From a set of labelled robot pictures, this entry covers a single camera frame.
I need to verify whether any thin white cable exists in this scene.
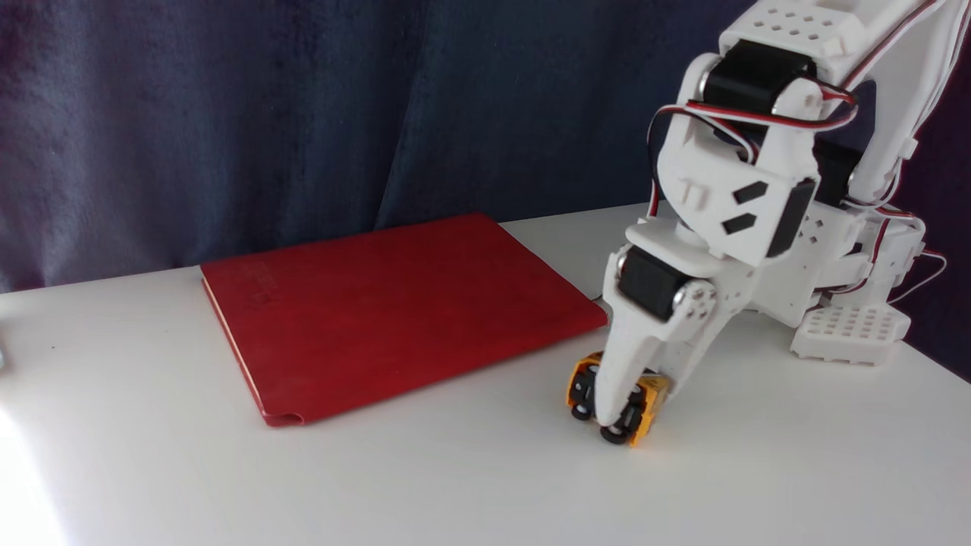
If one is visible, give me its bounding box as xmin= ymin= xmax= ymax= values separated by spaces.
xmin=886 ymin=249 xmax=948 ymax=306

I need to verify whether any yellow toy truck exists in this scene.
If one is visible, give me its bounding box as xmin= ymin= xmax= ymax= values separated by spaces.
xmin=566 ymin=351 xmax=674 ymax=447

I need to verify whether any red notebook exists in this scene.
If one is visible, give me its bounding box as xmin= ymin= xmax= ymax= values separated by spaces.
xmin=200 ymin=212 xmax=609 ymax=428

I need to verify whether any red white black servo cable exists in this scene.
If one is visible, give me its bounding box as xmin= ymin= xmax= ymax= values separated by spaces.
xmin=646 ymin=76 xmax=862 ymax=222

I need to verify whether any dark blue curtain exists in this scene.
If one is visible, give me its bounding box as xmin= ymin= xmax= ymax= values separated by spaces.
xmin=0 ymin=0 xmax=971 ymax=384

